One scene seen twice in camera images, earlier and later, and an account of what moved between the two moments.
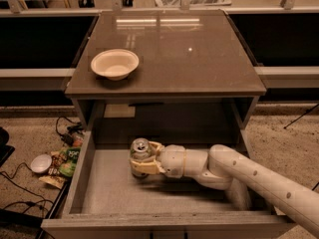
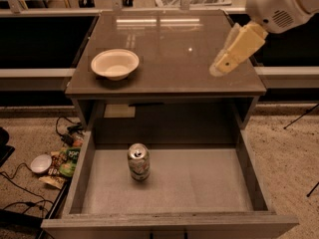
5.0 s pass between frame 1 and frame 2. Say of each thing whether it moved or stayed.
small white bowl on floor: stayed
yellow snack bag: stayed
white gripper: moved
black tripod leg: stayed
